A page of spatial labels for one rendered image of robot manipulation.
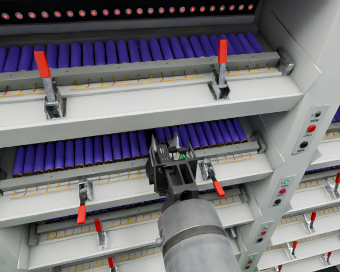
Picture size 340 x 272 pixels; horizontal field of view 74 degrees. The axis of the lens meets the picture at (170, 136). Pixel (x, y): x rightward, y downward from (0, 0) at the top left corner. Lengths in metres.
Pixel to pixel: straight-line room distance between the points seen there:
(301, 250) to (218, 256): 0.95
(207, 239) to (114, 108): 0.23
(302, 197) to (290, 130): 0.35
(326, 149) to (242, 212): 0.28
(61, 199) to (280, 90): 0.47
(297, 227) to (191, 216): 0.74
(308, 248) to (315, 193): 0.43
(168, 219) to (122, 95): 0.21
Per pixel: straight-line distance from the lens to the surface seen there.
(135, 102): 0.38
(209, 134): 0.56
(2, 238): 0.62
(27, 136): 0.41
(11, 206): 0.56
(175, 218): 0.32
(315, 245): 1.26
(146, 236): 0.67
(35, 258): 0.72
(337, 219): 1.12
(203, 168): 0.52
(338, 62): 0.50
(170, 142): 0.50
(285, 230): 0.99
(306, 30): 0.49
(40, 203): 0.54
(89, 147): 0.54
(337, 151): 0.72
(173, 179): 0.37
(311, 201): 0.85
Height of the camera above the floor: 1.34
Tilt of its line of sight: 37 degrees down
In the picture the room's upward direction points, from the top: straight up
